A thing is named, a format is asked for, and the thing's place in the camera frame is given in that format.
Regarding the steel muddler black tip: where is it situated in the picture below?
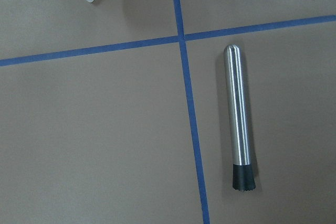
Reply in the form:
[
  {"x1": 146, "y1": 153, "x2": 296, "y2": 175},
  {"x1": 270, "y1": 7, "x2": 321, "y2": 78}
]
[{"x1": 224, "y1": 44, "x2": 256, "y2": 191}]

